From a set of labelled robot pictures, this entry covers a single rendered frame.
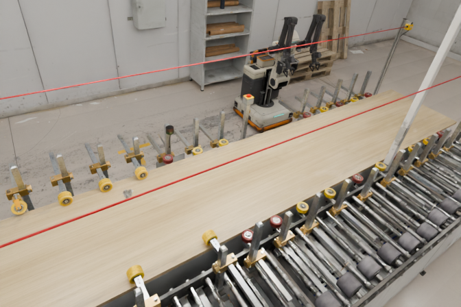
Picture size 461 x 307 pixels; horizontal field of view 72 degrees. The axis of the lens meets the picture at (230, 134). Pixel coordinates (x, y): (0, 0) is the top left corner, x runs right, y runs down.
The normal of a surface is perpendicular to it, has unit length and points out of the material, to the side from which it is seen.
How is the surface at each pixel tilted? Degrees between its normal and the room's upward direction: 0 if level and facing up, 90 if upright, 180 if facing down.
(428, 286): 0
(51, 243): 0
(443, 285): 0
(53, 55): 90
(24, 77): 90
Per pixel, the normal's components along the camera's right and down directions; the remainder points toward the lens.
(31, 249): 0.08, -0.81
